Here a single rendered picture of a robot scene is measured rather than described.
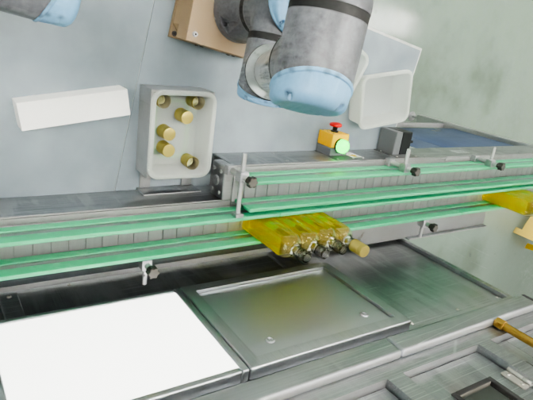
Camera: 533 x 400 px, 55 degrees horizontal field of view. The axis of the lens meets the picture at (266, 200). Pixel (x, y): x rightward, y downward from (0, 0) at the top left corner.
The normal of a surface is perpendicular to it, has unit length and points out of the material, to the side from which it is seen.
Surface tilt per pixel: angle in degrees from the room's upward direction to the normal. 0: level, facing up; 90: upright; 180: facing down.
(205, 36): 5
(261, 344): 90
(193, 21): 5
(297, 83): 57
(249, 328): 90
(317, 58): 41
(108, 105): 0
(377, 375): 90
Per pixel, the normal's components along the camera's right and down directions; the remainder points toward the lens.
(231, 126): 0.55, 0.34
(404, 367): 0.13, -0.94
